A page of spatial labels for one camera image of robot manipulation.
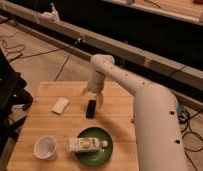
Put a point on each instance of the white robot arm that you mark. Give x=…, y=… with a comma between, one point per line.
x=157, y=130

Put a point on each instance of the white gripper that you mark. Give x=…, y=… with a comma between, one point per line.
x=95, y=84

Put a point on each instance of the white object on rail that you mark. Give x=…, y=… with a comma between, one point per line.
x=53, y=15

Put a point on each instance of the black chair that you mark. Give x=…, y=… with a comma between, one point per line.
x=12, y=92

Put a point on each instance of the white lotion tube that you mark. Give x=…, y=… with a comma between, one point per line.
x=86, y=144

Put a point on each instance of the white ceramic cup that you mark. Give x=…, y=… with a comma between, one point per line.
x=45, y=148

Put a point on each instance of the blue power box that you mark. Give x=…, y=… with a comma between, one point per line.
x=180, y=109

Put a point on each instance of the black eraser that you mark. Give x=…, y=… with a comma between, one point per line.
x=91, y=109

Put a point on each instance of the green plate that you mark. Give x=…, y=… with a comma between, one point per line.
x=100, y=157

